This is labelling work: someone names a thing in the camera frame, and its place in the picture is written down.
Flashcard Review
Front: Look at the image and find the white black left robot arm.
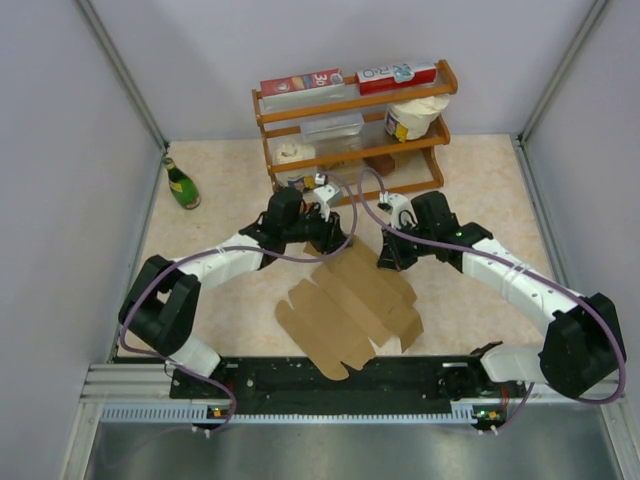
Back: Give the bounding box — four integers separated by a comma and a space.
118, 183, 350, 397

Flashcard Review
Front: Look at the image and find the white bag lower shelf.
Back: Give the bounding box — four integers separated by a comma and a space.
274, 142, 317, 192

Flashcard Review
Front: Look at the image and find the aluminium frame rail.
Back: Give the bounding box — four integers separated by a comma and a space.
79, 362, 629, 426

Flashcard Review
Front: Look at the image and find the green glass bottle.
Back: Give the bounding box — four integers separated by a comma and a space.
162, 156, 201, 210

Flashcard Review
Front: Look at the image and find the red white toothpaste box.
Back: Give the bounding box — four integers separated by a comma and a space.
355, 61, 437, 95

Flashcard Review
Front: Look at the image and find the red foil wrap box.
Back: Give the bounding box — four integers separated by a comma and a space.
260, 68, 345, 98

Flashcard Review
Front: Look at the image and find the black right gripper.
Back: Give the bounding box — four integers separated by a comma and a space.
377, 218, 435, 272

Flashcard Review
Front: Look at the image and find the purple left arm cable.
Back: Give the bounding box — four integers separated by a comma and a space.
119, 172, 359, 436

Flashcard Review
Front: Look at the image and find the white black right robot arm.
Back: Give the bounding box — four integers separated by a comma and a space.
378, 191, 626, 400

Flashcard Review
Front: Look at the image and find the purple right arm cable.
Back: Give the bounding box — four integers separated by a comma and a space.
356, 167, 629, 434

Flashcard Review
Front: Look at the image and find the orange wooden shelf rack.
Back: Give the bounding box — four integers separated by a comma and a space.
252, 59, 458, 194

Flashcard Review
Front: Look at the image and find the white bag upper shelf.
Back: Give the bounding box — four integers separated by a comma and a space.
384, 94, 450, 143

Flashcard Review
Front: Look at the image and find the red brown brick block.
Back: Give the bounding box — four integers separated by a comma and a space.
364, 154, 396, 177

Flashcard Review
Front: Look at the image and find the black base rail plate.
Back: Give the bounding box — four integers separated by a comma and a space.
154, 355, 534, 416

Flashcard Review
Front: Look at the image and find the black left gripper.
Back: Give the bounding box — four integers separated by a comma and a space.
283, 202, 352, 255

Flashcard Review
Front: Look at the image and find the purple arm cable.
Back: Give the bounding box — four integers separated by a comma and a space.
119, 172, 359, 436
356, 167, 629, 434

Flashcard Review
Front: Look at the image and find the white bag shelf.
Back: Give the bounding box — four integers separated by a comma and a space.
384, 94, 450, 143
274, 142, 317, 192

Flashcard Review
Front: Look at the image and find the clear plastic container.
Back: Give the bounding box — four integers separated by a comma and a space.
300, 113, 364, 143

